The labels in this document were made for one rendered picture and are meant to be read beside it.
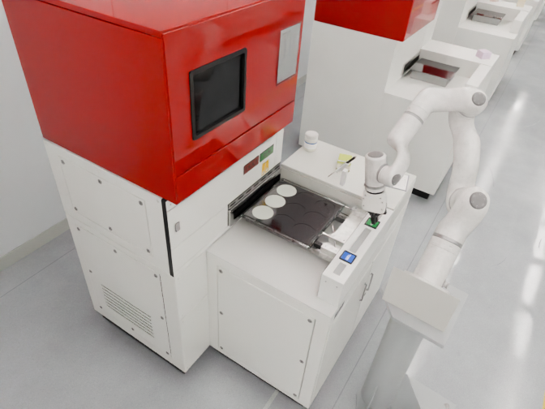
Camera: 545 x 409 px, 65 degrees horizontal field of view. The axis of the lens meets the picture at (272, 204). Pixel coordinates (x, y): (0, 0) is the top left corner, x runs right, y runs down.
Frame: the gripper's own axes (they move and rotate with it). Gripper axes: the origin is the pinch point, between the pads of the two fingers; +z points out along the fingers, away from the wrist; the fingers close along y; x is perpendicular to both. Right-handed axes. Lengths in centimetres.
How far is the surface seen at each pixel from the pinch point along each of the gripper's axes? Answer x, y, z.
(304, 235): -18.9, -25.1, 3.9
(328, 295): -39.9, -3.4, 12.7
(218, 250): -43, -56, 5
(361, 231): -7.9, -2.9, 2.4
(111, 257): -66, -103, 9
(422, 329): -29.6, 31.6, 24.2
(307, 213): -4.6, -31.2, 2.6
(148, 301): -66, -85, 29
